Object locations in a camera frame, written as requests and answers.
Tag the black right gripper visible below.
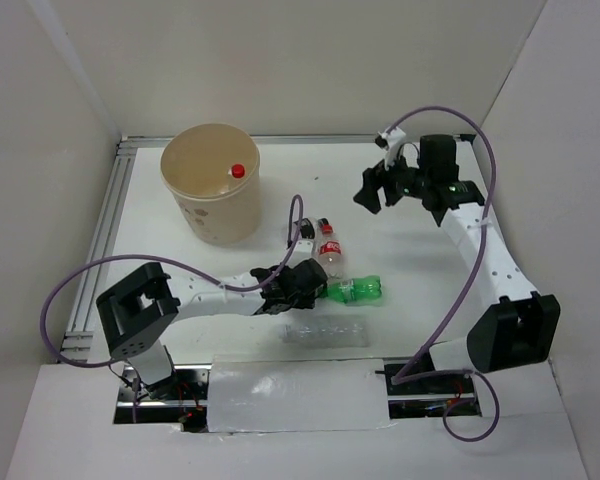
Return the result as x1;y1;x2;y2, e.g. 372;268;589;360
354;143;432;214

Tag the large clear unlabelled bottle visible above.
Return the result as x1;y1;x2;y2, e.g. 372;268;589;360
279;316;370;349

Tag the green plastic bottle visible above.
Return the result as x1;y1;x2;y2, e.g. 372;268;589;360
321;275;383;305

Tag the large clear bottle red label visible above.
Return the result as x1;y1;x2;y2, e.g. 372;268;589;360
192;163;247;197

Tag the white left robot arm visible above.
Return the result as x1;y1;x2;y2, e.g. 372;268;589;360
96;259;328;400

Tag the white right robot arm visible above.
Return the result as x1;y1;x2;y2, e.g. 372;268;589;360
354;129;561;392

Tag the beige plastic bin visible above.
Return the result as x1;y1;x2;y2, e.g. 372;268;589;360
160;123;262;246

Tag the small clear bottle red label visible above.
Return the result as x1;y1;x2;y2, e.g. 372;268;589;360
317;223;345;279

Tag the clear bottle black label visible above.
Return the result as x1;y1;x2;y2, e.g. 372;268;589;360
299;217;330;241

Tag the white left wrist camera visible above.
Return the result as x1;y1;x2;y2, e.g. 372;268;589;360
290;239;314;262

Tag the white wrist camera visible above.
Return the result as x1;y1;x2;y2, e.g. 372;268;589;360
374;127;407;170
290;239;314;262

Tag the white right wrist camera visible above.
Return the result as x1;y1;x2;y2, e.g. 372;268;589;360
374;127;407;170

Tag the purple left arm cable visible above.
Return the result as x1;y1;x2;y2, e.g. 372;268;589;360
39;194;306;426

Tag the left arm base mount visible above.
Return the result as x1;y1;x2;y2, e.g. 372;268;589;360
110;364;212;433

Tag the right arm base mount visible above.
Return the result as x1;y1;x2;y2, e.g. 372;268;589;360
374;362;480;420

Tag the aluminium frame rail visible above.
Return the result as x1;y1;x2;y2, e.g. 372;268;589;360
69;136;468;363

